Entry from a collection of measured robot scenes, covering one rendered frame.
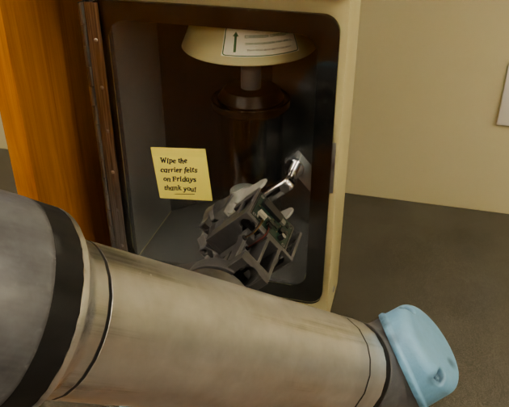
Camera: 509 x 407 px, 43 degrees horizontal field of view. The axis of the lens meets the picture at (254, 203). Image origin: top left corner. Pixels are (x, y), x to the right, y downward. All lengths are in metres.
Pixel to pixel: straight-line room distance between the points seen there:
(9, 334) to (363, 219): 0.99
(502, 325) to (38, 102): 0.71
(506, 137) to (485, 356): 0.45
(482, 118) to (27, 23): 0.79
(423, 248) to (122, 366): 0.89
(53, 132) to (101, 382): 0.62
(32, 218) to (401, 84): 1.00
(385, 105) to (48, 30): 0.63
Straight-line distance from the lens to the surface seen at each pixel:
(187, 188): 0.86
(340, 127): 0.78
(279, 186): 0.76
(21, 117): 0.83
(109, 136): 0.87
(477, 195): 1.30
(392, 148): 1.26
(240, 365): 0.35
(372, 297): 1.02
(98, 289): 0.29
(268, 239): 0.65
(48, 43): 0.87
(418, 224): 1.21
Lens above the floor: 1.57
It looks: 31 degrees down
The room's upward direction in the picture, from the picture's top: straight up
